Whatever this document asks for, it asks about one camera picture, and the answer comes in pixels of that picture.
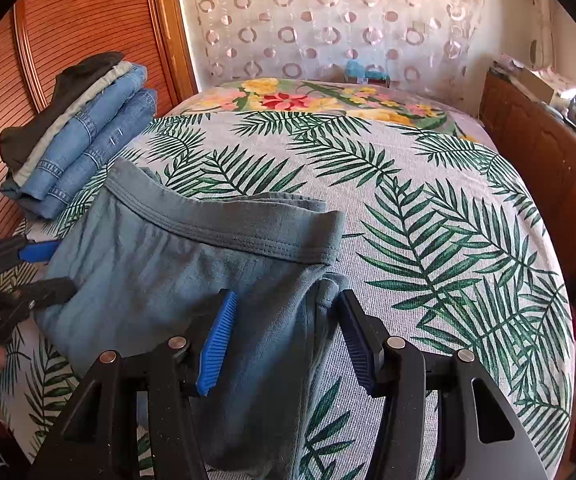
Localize circle pattern curtain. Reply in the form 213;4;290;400
173;0;488;95

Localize floral bed sheet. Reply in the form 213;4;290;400
167;76;495;145

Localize wooden side cabinet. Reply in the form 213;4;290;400
478;69;576;291

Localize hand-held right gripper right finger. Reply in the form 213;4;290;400
334;288;516;480

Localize wooden headboard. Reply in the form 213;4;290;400
0;0;200;261

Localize blue-grey pants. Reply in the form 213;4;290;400
32;159;350;477

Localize leaf print blanket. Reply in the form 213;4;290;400
0;110;576;480

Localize small blue plastic object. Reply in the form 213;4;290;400
344;59;390;84

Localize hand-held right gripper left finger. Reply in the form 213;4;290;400
25;287;239;480

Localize cardboard box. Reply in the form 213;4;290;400
517;66;576;107

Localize folded blue jeans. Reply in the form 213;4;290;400
19;64;149;202
43;88;160;219

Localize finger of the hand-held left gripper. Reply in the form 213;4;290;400
0;237;65;267
20;276;77;307

